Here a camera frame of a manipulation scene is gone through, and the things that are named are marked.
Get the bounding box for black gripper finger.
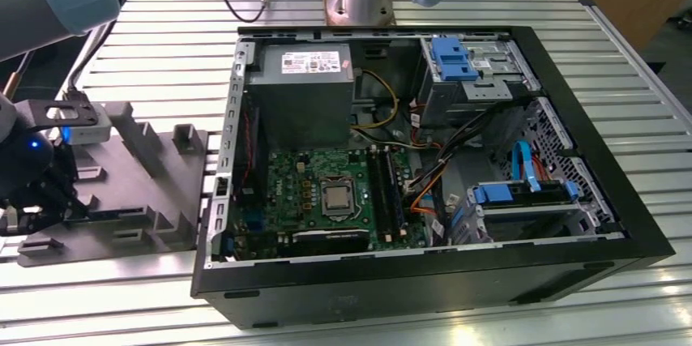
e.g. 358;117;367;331
0;199;60;238
42;175;95;225

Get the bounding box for RAM stick with label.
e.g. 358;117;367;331
80;207;147;222

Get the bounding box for black RAM slot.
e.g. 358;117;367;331
366;146;383;241

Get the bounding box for RAM stick black chips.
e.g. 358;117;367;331
376;150;407;240

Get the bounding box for grey parts rack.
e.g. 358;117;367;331
15;100;214;268

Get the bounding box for green motherboard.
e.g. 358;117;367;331
230;147;434;260

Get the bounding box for grey power supply unit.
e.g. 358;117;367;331
246;40;358;152

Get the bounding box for black graphics card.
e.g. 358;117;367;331
278;227;372;258

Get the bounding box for silver CPU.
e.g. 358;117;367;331
323;186;352;207

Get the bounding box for CPU socket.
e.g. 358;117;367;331
318;174;363;224

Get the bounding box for black PC case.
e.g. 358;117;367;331
190;24;678;329

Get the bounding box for blue drive latch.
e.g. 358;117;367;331
431;37;482;83

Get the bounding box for hard disk in blue carrier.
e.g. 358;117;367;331
467;182;583;211

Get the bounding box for metal drive cage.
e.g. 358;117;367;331
419;36;542;128

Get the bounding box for metal disk bay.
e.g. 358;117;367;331
467;199;602;241

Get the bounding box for thin red wire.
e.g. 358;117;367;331
242;109;260;185

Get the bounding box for orange wires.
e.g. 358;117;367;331
408;175;448;216

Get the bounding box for yellow and black wires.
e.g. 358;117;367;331
350;69;402;132

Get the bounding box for black wire bundle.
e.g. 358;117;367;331
404;96;535;193

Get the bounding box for blue flat data wire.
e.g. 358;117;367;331
511;139;544;193

